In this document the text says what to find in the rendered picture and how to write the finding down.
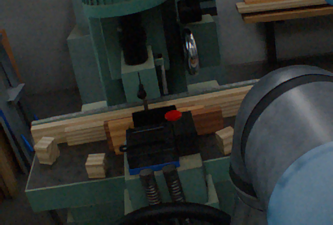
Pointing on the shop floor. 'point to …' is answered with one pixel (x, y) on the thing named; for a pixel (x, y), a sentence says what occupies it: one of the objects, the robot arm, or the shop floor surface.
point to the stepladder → (27, 142)
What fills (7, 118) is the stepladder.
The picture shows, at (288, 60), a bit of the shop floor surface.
